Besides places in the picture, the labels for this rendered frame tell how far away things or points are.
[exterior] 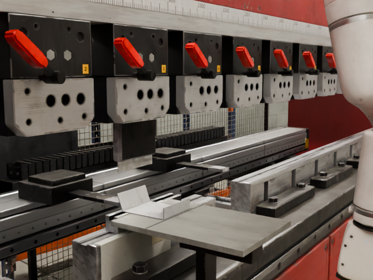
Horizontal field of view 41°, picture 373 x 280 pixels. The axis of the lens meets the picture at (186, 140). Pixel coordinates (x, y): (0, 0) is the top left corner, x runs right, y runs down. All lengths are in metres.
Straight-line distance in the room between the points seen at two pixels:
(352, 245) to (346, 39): 0.35
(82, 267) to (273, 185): 0.72
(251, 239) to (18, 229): 0.51
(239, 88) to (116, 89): 0.43
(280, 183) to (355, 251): 0.61
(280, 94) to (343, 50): 0.53
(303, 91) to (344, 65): 0.67
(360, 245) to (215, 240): 0.27
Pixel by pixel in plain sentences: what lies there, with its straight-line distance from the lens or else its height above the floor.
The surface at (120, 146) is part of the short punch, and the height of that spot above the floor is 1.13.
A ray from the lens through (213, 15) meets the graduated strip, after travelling 1.10.
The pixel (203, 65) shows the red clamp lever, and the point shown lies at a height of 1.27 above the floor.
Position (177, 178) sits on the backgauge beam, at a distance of 1.50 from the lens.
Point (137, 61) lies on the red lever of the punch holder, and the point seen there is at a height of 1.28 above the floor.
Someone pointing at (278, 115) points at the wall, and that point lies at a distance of 9.20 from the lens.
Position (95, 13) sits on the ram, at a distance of 0.82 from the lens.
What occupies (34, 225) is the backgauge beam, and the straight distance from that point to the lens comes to 1.13.
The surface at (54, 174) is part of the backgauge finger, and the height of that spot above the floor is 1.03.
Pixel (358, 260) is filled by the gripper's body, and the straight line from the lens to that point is 0.94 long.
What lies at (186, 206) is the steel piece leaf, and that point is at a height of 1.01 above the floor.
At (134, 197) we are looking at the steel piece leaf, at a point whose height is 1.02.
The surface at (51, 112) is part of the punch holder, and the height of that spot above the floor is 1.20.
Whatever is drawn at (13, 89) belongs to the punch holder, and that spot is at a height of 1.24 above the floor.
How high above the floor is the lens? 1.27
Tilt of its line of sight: 8 degrees down
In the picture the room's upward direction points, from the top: straight up
